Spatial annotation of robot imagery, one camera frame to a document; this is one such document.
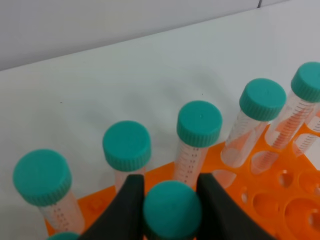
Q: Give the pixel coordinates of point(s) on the front-left teal-capped test tube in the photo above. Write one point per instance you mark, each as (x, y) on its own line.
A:
(64, 236)

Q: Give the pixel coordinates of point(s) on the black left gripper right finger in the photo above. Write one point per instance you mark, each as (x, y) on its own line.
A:
(222, 218)

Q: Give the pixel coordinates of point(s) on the teal-capped test tube from table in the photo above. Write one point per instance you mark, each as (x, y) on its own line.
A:
(171, 211)

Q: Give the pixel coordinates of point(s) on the orange test tube rack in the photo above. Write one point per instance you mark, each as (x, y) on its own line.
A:
(284, 200)

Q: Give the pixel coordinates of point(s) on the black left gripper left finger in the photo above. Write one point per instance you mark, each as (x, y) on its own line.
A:
(122, 219)

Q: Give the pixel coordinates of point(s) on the row test tube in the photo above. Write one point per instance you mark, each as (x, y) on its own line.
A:
(43, 179)
(304, 95)
(260, 102)
(127, 149)
(198, 128)
(305, 141)

